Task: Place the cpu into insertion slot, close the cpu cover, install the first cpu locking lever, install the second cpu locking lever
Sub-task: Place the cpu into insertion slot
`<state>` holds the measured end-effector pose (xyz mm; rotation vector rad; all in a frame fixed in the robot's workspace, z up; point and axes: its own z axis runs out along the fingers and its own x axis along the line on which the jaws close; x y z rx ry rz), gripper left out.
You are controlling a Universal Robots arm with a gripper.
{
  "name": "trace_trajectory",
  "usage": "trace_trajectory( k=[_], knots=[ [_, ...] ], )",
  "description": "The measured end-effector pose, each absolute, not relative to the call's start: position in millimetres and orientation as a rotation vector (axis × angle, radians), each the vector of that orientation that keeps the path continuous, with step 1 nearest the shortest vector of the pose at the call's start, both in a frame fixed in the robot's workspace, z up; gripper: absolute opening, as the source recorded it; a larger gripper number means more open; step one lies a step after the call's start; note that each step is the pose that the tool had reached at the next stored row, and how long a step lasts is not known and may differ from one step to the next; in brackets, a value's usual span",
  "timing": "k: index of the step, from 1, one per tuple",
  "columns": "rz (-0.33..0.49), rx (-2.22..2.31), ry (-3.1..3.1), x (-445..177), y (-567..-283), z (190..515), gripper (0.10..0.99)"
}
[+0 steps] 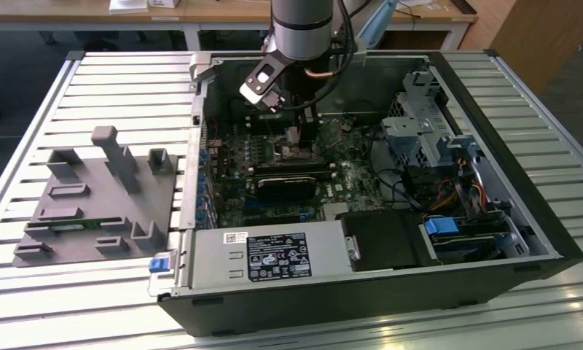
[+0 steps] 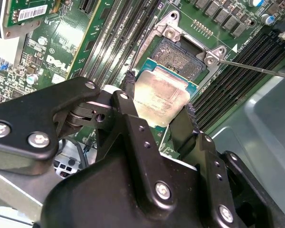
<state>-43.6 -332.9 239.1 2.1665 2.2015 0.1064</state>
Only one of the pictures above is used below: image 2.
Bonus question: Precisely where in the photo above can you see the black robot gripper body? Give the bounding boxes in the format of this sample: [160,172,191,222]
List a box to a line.
[34,152,214,228]

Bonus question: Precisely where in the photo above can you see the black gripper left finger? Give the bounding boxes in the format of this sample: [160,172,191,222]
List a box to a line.
[0,70,179,214]

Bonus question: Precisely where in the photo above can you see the silver topped CPU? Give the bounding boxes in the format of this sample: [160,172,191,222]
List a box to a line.
[132,57,199,133]

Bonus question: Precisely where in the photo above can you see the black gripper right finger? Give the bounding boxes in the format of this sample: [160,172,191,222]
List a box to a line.
[170,102,285,228]

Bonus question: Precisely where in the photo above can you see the thin wire locking lever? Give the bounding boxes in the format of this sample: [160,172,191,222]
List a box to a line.
[129,15,159,73]
[217,58,285,79]

